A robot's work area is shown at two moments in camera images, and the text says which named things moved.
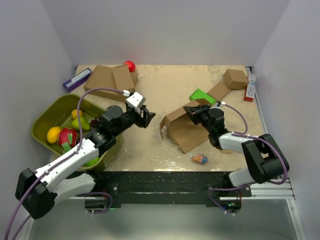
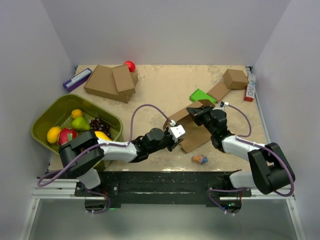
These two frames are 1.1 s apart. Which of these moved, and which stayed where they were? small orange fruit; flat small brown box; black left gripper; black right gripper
Moved: black left gripper
Stayed: small orange fruit; black right gripper; flat small brown box
